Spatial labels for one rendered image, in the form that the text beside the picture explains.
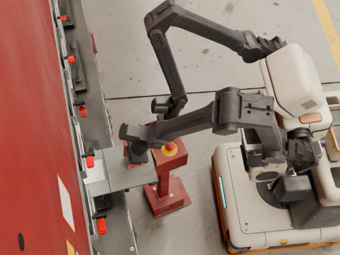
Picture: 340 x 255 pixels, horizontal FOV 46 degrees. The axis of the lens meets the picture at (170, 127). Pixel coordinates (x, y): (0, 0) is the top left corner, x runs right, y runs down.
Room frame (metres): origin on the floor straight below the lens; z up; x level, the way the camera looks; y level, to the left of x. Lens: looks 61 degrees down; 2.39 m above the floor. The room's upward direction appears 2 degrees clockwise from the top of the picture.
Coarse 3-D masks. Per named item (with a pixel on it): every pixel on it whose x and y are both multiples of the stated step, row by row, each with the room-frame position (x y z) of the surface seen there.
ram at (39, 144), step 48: (0, 0) 0.42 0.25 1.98; (48, 0) 1.03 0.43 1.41; (0, 48) 0.32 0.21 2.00; (48, 48) 0.67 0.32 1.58; (0, 96) 0.24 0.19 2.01; (48, 96) 0.46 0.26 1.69; (0, 144) 0.18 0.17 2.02; (48, 144) 0.31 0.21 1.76; (0, 192) 0.12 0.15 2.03; (48, 192) 0.20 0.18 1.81; (0, 240) 0.08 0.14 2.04; (48, 240) 0.12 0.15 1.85
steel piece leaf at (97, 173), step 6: (96, 162) 0.62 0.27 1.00; (102, 162) 0.62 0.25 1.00; (90, 168) 0.59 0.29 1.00; (96, 168) 0.59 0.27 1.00; (102, 168) 0.59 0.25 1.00; (90, 174) 0.57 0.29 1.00; (96, 174) 0.57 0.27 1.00; (102, 174) 0.57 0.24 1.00; (84, 180) 0.54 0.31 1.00; (90, 180) 0.54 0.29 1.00; (96, 180) 0.54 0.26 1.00; (102, 180) 0.55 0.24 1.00
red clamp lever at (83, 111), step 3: (75, 102) 0.72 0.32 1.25; (78, 102) 0.72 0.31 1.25; (81, 102) 0.72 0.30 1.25; (84, 102) 0.73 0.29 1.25; (75, 105) 0.72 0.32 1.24; (78, 105) 0.72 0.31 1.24; (81, 105) 0.72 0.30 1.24; (81, 108) 0.72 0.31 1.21; (84, 108) 0.72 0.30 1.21; (81, 111) 0.72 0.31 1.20; (84, 111) 0.72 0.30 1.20; (81, 114) 0.72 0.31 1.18; (84, 114) 0.72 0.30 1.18; (87, 114) 0.72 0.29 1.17
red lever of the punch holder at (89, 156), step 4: (88, 152) 0.53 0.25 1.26; (92, 152) 0.53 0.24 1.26; (84, 156) 0.52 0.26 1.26; (88, 156) 0.51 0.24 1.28; (92, 156) 0.51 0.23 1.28; (88, 160) 0.49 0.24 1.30; (92, 160) 0.49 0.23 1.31; (88, 164) 0.47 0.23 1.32; (92, 164) 0.47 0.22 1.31; (88, 168) 0.46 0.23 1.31
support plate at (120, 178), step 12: (96, 156) 0.64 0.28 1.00; (108, 156) 0.64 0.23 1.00; (120, 156) 0.65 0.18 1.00; (108, 168) 0.59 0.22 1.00; (120, 168) 0.60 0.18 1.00; (132, 168) 0.60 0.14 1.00; (144, 168) 0.60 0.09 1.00; (120, 180) 0.55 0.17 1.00; (132, 180) 0.55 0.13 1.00; (144, 180) 0.55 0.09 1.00; (156, 180) 0.55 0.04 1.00; (96, 192) 0.50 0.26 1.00; (108, 192) 0.50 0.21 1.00
